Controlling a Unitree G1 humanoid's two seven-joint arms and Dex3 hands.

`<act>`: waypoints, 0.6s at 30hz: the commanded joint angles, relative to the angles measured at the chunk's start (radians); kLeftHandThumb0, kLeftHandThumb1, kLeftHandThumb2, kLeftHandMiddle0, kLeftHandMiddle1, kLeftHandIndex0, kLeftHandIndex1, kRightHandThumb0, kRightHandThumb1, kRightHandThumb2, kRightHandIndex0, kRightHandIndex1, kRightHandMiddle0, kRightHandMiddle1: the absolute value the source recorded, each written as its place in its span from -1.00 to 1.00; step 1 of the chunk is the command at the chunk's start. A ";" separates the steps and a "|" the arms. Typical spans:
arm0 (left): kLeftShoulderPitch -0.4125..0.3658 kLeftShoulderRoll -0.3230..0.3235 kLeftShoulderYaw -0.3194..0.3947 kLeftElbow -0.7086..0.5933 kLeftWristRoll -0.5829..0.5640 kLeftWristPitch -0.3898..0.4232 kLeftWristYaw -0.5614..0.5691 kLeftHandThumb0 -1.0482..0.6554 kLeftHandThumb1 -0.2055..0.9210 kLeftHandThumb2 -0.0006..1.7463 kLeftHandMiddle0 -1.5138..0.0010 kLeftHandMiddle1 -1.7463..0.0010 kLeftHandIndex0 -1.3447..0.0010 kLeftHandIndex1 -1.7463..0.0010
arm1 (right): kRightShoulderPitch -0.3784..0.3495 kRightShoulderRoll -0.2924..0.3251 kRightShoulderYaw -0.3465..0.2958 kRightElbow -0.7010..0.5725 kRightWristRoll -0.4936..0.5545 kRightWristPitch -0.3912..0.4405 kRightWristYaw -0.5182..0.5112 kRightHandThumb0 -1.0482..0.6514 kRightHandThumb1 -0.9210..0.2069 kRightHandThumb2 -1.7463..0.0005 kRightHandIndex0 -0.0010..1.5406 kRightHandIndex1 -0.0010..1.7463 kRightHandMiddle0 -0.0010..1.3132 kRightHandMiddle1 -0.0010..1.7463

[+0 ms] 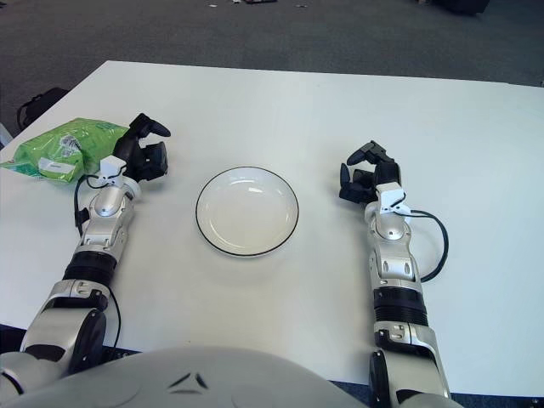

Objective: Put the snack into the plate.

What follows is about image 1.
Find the white neighbouring table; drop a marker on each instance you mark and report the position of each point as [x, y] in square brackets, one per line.
[3, 136]

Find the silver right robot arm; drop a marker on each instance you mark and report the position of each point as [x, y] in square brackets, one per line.
[391, 255]

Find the grey robot torso shell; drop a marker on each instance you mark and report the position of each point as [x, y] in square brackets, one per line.
[255, 382]

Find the dark object on floor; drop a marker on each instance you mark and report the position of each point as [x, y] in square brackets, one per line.
[463, 4]

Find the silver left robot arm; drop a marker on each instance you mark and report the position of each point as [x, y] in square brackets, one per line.
[106, 208]

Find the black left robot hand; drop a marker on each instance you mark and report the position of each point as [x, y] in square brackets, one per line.
[136, 157]

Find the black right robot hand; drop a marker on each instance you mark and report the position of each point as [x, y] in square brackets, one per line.
[384, 170]

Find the black bag on floor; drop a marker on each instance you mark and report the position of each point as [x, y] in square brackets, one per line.
[42, 104]

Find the white plate with black rim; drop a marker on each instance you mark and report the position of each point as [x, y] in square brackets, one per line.
[246, 212]

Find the green snack chip bag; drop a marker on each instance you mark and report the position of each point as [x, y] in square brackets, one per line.
[55, 144]

